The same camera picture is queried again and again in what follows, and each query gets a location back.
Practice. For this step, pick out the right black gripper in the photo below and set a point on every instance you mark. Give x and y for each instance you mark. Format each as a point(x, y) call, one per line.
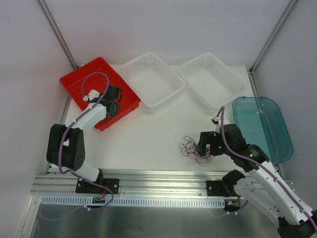
point(208, 143)

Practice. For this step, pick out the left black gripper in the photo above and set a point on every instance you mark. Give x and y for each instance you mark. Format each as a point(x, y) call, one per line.
point(115, 94)

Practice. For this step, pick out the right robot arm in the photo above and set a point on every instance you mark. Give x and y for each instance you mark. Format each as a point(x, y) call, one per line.
point(292, 216)

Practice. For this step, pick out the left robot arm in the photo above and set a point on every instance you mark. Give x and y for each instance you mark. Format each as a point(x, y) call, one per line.
point(66, 146)

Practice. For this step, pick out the red plastic tray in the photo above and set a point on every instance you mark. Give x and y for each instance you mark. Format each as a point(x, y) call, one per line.
point(72, 82)

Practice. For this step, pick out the white perforated basket left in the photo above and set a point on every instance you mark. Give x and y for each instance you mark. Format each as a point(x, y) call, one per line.
point(151, 79)

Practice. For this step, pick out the white perforated basket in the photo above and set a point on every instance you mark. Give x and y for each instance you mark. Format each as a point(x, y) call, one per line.
point(212, 82)
point(151, 79)

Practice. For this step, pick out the white perforated basket right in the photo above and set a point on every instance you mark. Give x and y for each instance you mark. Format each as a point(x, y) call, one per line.
point(212, 82)

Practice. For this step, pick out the teal translucent plastic tub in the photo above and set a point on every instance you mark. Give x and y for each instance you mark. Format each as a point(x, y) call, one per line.
point(261, 123)

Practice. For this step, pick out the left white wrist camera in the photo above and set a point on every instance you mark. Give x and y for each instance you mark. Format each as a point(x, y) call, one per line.
point(93, 94)

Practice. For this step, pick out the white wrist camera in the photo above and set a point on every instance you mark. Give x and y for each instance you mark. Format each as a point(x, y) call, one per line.
point(93, 94)
point(217, 122)

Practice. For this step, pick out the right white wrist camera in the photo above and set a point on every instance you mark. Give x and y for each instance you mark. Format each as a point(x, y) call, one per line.
point(217, 122)

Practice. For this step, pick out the aluminium mounting rail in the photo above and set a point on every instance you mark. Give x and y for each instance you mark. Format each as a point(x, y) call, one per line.
point(134, 183)

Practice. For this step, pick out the white slotted cable duct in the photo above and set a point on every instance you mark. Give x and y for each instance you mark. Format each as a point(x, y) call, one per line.
point(135, 201)

